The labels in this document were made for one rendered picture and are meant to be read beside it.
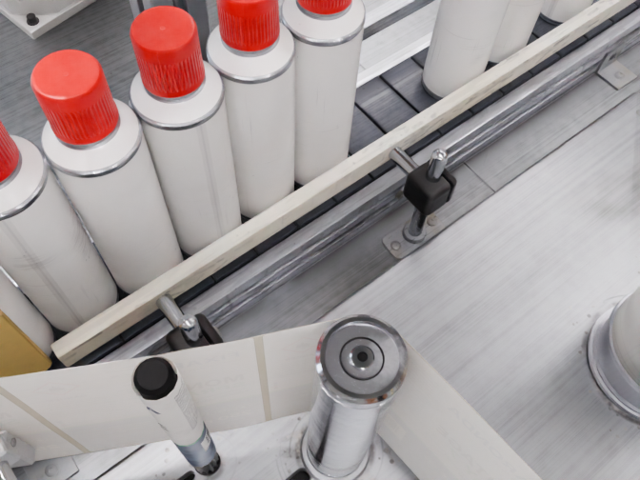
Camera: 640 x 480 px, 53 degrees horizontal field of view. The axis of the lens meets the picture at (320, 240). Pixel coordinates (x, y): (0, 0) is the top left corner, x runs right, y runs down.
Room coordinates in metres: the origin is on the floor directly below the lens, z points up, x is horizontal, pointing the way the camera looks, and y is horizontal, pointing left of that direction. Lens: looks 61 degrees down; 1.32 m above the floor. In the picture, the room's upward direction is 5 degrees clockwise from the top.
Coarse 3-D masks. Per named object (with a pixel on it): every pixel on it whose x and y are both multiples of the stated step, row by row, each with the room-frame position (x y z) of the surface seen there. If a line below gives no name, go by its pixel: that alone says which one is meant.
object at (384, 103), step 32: (544, 32) 0.49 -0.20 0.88; (416, 64) 0.43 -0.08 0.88; (544, 64) 0.45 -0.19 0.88; (384, 96) 0.39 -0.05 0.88; (416, 96) 0.39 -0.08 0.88; (352, 128) 0.35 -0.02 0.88; (384, 128) 0.36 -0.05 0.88; (448, 128) 0.36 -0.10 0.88; (352, 192) 0.29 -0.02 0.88; (256, 256) 0.23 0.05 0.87; (192, 288) 0.19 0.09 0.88; (160, 320) 0.17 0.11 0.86; (96, 352) 0.14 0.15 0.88
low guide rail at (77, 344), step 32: (608, 0) 0.50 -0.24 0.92; (576, 32) 0.46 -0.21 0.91; (512, 64) 0.41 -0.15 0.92; (448, 96) 0.36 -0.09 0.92; (480, 96) 0.38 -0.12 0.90; (416, 128) 0.33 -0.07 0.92; (352, 160) 0.29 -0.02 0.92; (384, 160) 0.31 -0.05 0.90; (320, 192) 0.26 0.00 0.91; (256, 224) 0.23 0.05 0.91; (288, 224) 0.24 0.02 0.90; (192, 256) 0.20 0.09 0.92; (224, 256) 0.21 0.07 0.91; (160, 288) 0.18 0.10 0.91; (96, 320) 0.15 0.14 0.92; (128, 320) 0.15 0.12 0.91; (64, 352) 0.13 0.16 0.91
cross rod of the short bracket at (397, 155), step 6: (390, 150) 0.31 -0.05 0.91; (396, 150) 0.31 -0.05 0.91; (402, 150) 0.31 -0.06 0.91; (390, 156) 0.31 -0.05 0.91; (396, 156) 0.30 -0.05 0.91; (402, 156) 0.30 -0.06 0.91; (408, 156) 0.30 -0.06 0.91; (396, 162) 0.30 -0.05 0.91; (402, 162) 0.30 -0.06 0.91; (408, 162) 0.30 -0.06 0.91; (414, 162) 0.30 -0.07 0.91; (402, 168) 0.30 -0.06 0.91; (408, 168) 0.29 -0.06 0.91; (414, 168) 0.29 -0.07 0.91
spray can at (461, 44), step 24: (456, 0) 0.40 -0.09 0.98; (480, 0) 0.39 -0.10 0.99; (504, 0) 0.39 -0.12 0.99; (456, 24) 0.39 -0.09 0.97; (480, 24) 0.39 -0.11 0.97; (432, 48) 0.41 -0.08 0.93; (456, 48) 0.39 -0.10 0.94; (480, 48) 0.39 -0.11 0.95; (432, 72) 0.40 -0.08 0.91; (456, 72) 0.39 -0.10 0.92; (480, 72) 0.40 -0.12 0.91; (432, 96) 0.39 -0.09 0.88
